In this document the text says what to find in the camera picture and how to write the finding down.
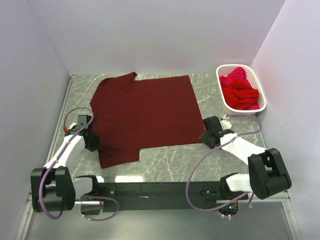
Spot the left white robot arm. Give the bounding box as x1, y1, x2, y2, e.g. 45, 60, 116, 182
30, 115, 100, 213

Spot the pink t shirt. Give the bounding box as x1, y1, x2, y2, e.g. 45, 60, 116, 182
219, 66, 260, 111

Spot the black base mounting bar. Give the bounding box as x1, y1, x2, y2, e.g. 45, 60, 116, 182
79, 181, 247, 216

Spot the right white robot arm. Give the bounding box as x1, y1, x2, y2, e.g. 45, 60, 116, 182
199, 115, 292, 200

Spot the maroon t shirt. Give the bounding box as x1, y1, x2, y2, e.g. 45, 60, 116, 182
90, 72, 205, 169

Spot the white plastic laundry basket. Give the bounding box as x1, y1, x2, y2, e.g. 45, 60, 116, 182
216, 64, 267, 115

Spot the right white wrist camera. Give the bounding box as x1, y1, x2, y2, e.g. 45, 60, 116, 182
220, 115, 232, 130

